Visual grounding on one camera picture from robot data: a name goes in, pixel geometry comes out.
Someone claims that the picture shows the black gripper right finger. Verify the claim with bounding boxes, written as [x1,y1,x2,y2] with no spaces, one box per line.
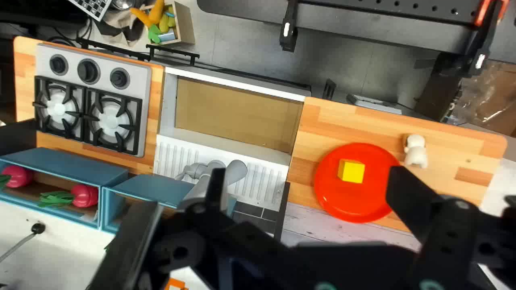
[387,166,474,269]

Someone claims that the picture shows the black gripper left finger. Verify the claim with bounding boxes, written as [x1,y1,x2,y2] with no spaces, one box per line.
[190,180,281,264]

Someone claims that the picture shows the yellow block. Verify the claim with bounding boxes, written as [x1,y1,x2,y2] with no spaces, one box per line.
[337,159,366,184]

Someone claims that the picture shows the white dish rack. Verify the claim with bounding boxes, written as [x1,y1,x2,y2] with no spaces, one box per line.
[153,135,290,211]

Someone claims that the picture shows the grey toy faucet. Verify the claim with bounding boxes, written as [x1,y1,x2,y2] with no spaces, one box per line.
[179,159,248,209]

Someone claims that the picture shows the white plush toy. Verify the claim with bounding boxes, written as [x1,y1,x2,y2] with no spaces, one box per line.
[405,134,429,169]

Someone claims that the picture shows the orange plate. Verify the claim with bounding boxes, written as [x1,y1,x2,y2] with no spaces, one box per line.
[313,143,398,222]

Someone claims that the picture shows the toy sink basin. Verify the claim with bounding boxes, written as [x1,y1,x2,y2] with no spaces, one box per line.
[160,68,306,164]

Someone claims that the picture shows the pink toy radish right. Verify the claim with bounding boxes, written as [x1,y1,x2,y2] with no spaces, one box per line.
[71,184,98,208]

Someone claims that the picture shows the pink toy radish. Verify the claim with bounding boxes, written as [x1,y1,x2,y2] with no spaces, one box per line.
[2,164,34,188]
[71,184,98,208]

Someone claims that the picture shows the teal shelf box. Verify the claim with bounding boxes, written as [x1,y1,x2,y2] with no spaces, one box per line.
[0,148,192,232]

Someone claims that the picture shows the toy stove top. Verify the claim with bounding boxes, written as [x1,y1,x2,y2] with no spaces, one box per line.
[32,43,152,158]

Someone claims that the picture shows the black clamp left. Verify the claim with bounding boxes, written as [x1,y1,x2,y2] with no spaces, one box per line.
[279,0,298,52]

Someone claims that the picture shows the black orange clamp right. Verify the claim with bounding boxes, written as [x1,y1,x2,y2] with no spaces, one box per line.
[464,0,510,76]

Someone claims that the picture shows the box of toy food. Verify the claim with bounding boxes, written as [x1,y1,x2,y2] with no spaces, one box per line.
[131,0,195,45]

